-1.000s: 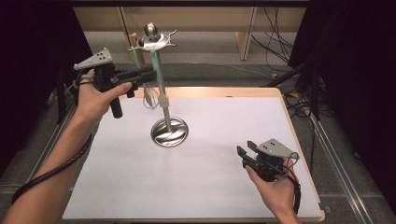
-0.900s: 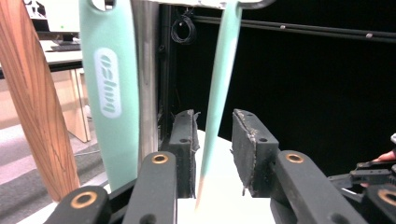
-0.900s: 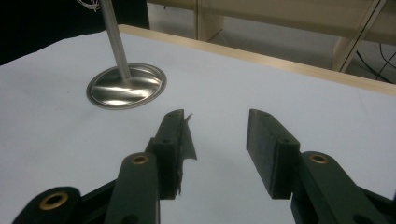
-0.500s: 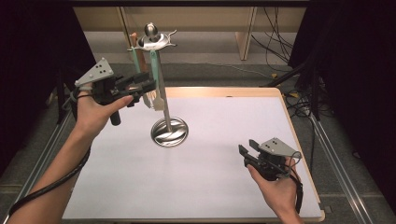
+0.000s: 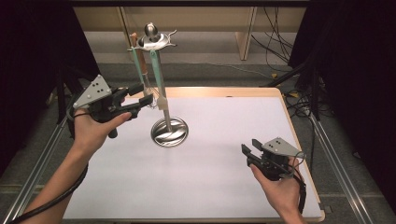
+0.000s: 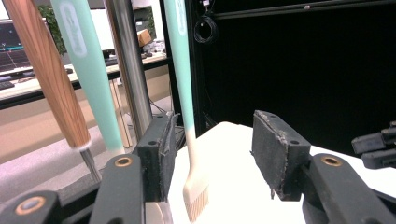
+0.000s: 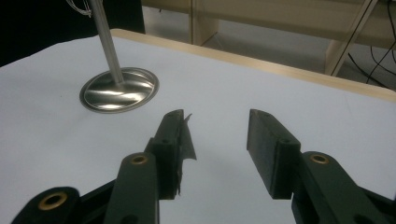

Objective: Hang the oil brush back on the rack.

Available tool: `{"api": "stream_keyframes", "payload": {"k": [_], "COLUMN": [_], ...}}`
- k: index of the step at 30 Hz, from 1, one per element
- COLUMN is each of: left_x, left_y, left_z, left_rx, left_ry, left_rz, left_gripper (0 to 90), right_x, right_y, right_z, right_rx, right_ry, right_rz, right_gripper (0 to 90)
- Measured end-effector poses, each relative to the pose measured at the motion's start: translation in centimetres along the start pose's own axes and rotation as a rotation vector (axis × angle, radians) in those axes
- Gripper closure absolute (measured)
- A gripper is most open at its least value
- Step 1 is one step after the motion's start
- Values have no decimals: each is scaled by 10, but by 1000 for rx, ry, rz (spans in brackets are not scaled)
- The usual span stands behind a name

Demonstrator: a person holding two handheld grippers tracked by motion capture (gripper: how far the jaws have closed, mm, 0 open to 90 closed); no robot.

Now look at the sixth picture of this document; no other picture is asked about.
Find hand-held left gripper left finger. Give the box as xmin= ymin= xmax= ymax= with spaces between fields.
xmin=88 ymin=111 xmax=180 ymax=224

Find black curtain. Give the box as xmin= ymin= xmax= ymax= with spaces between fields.
xmin=214 ymin=17 xmax=396 ymax=157

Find office desk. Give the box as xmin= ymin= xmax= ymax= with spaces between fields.
xmin=0 ymin=51 xmax=172 ymax=110

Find pastry brush with mint handle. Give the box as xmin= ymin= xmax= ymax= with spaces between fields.
xmin=163 ymin=0 xmax=211 ymax=224

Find green potted plant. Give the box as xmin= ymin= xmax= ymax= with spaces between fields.
xmin=37 ymin=4 xmax=68 ymax=58

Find whisk with wooden handle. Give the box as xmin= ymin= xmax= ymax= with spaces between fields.
xmin=3 ymin=0 xmax=103 ymax=184

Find white table mat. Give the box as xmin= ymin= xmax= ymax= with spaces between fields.
xmin=167 ymin=120 xmax=396 ymax=224

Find cardboard box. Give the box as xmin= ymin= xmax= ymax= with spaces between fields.
xmin=136 ymin=28 xmax=154 ymax=48

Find computer monitor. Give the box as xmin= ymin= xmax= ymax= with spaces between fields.
xmin=0 ymin=19 xmax=49 ymax=75

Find black keyboard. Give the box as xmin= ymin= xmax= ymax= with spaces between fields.
xmin=0 ymin=79 xmax=16 ymax=91

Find spatula with mint handle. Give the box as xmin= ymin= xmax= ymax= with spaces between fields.
xmin=49 ymin=0 xmax=126 ymax=156

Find steel utensil stand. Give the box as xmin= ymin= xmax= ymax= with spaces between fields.
xmin=104 ymin=0 xmax=175 ymax=224

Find coiled black cable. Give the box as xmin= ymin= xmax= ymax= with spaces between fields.
xmin=192 ymin=14 xmax=219 ymax=45

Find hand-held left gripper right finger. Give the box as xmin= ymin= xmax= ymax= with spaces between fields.
xmin=250 ymin=109 xmax=396 ymax=224

